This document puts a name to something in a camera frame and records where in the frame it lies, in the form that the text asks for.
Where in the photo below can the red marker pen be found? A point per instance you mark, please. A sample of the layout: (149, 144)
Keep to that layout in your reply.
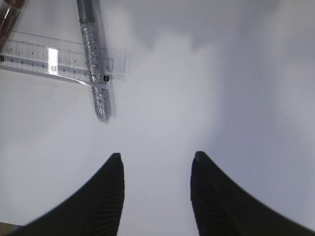
(9, 13)

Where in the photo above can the silver glitter marker pen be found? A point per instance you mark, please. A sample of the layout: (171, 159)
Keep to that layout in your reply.
(98, 64)

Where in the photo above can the clear plastic ruler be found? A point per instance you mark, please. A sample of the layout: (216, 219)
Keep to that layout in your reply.
(58, 59)

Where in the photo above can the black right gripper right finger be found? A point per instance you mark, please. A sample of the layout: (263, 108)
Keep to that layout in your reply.
(222, 208)

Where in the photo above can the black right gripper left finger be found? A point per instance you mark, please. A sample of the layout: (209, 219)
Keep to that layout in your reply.
(93, 210)

